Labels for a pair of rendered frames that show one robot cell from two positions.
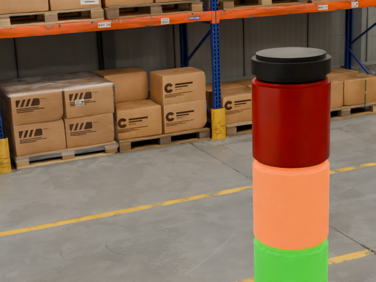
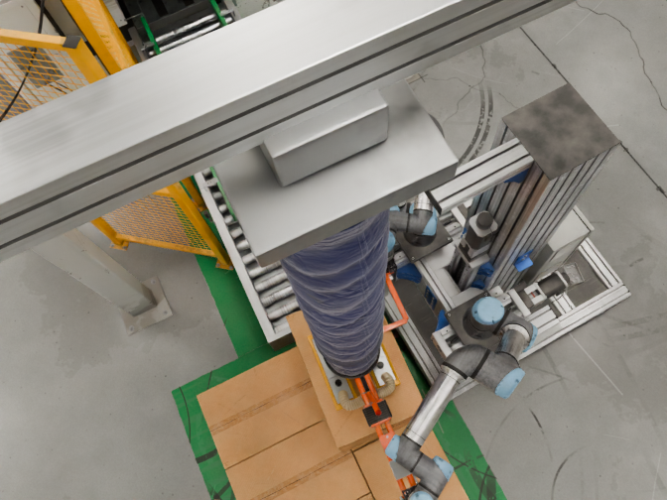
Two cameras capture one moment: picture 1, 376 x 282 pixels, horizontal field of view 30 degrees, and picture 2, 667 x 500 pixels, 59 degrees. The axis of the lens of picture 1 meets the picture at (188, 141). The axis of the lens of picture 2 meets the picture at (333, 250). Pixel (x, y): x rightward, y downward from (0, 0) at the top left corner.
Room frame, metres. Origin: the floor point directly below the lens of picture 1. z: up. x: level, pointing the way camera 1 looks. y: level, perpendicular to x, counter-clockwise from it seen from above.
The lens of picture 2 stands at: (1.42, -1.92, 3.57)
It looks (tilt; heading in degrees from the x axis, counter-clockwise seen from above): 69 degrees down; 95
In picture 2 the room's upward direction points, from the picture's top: 11 degrees counter-clockwise
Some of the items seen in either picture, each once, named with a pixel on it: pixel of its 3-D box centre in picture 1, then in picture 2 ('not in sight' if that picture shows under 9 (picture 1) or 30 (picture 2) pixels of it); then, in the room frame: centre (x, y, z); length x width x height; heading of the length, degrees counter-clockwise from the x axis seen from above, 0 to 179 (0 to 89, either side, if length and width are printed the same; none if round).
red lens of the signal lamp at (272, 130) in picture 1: (290, 118); not in sight; (0.44, -0.07, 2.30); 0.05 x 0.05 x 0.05
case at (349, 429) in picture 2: not in sight; (355, 369); (1.38, -1.46, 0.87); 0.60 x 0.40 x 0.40; 107
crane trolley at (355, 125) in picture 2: not in sight; (308, 105); (1.38, -1.45, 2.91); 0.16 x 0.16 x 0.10; 20
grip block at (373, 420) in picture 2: not in sight; (377, 413); (1.45, -1.69, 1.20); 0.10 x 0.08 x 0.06; 17
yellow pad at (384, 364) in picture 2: not in sight; (373, 350); (1.47, -1.43, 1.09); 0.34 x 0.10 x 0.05; 107
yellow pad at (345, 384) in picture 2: not in sight; (332, 367); (1.28, -1.48, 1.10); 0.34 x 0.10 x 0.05; 107
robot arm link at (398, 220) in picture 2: not in sight; (392, 220); (1.59, -1.02, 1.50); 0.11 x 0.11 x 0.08; 75
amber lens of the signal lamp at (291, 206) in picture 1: (290, 198); not in sight; (0.44, -0.07, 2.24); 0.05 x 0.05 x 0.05
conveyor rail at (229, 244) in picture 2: not in sight; (197, 171); (0.56, -0.11, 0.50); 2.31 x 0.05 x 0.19; 110
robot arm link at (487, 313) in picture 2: not in sight; (487, 313); (1.94, -1.35, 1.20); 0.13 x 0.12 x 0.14; 140
